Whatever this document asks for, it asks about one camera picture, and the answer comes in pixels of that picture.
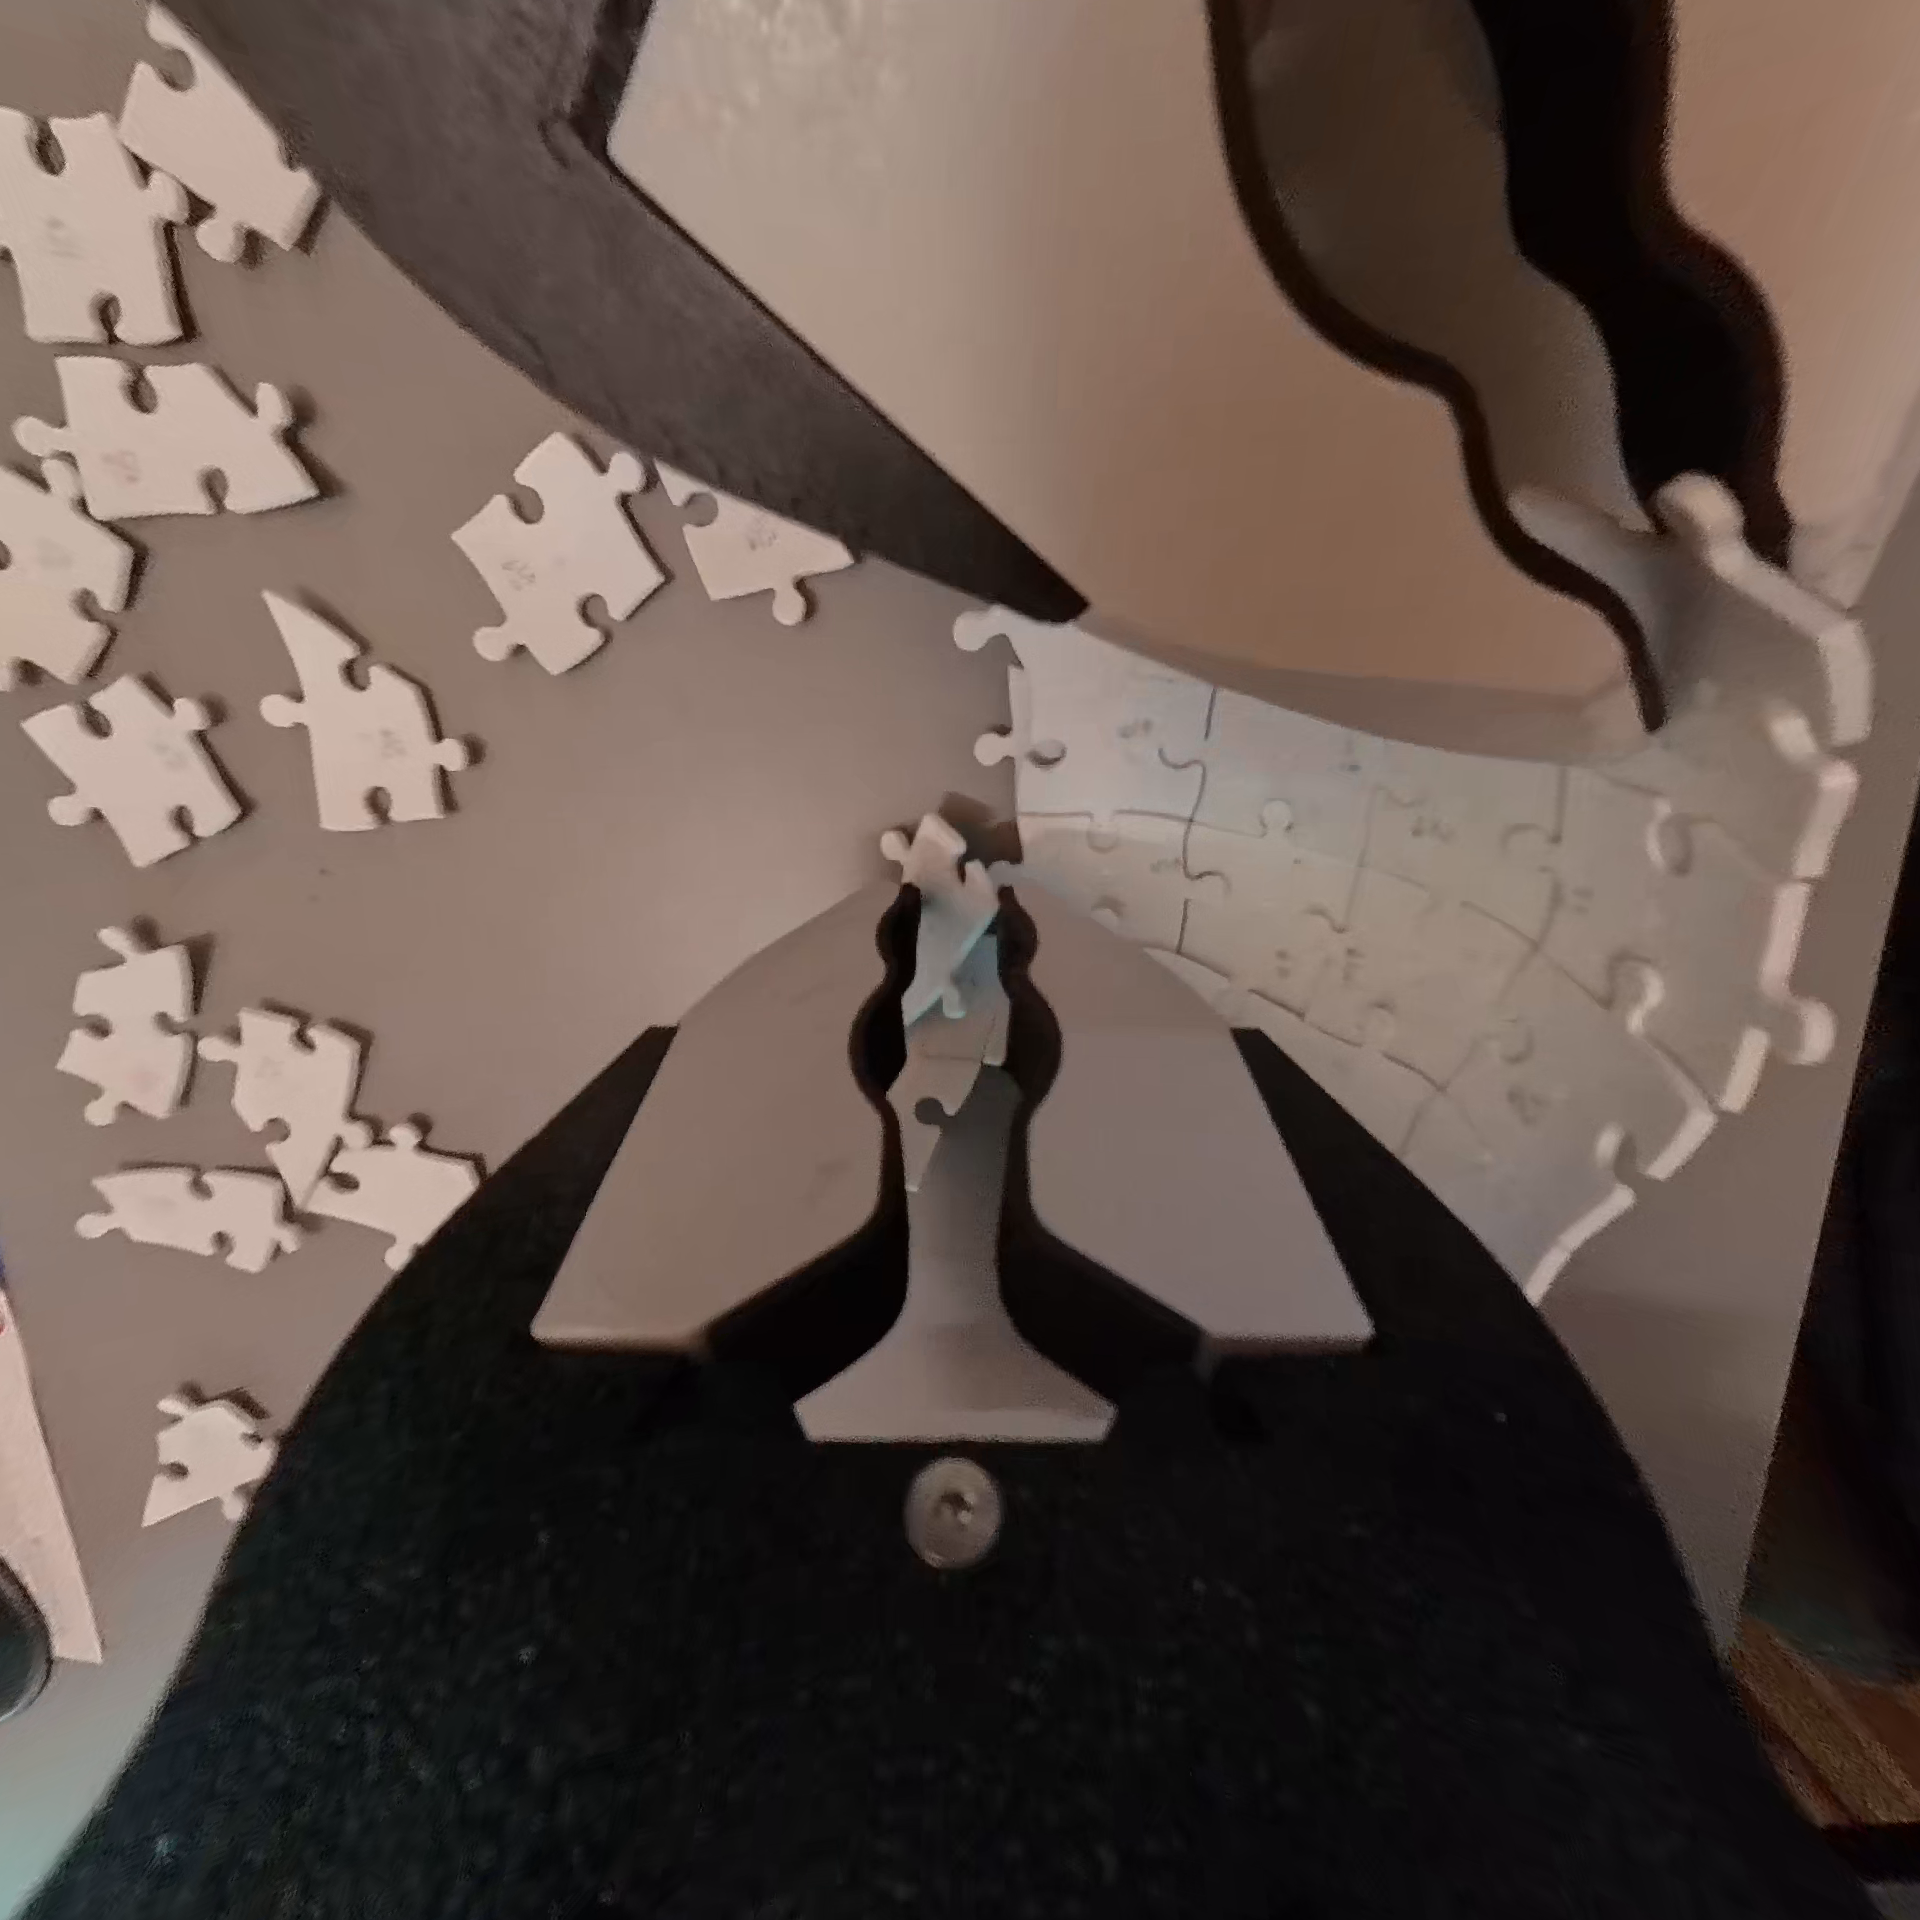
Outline round metal dish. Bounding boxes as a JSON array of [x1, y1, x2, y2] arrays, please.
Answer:
[[0, 1559, 56, 1712]]

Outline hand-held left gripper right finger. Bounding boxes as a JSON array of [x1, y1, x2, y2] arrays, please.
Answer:
[[990, 882, 1376, 1411]]

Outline puzzle pieces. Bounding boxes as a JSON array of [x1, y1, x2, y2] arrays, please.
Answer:
[[0, 0, 857, 1531]]

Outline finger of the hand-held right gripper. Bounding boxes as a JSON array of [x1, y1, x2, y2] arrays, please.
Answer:
[[1462, 0, 1920, 600], [608, 0, 1673, 736]]

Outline partly built puzzle ball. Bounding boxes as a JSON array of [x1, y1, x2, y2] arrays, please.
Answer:
[[954, 477, 1877, 1307]]

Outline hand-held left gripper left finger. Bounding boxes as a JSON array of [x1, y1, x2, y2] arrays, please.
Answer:
[[529, 882, 923, 1403]]

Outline white curved puzzle piece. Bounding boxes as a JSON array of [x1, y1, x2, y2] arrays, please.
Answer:
[[881, 808, 1037, 1192]]

